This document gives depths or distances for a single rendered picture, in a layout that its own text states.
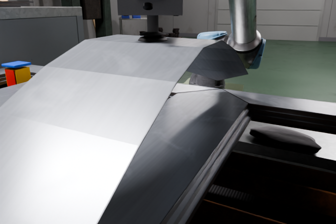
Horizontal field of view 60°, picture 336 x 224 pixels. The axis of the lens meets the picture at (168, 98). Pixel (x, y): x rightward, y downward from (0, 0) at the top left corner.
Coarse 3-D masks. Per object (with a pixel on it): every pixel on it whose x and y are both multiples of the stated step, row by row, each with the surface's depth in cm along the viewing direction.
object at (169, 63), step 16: (80, 48) 39; (96, 48) 38; (112, 48) 38; (128, 48) 37; (144, 48) 36; (160, 48) 36; (176, 48) 35; (192, 48) 35; (48, 64) 36; (64, 64) 36; (80, 64) 35; (96, 64) 34; (112, 64) 34; (128, 64) 33; (144, 64) 33; (160, 64) 32; (176, 64) 32; (176, 80) 29
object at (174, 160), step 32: (192, 96) 72; (224, 96) 72; (160, 128) 54; (192, 128) 54; (224, 128) 54; (320, 128) 60; (160, 160) 43; (192, 160) 43; (224, 160) 47; (128, 192) 35; (160, 192) 35; (192, 192) 37
